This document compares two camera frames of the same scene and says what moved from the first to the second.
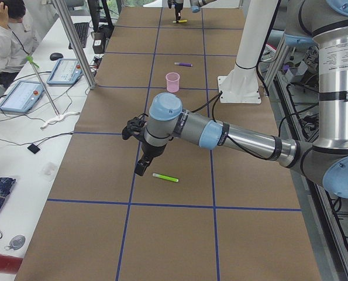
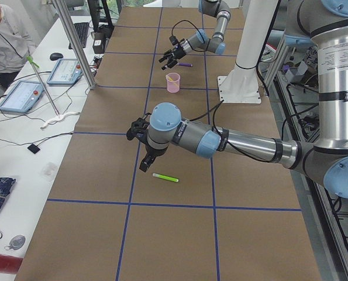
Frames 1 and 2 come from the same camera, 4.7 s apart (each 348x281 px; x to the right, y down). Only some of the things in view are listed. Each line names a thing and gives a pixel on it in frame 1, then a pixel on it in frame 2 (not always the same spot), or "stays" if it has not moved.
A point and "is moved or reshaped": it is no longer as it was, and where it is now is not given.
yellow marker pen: [181, 21] is moved or reshaped
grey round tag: [16, 242] stays
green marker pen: [165, 177] stays
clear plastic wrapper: [48, 170] stays
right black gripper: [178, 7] → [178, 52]
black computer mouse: [55, 56] stays
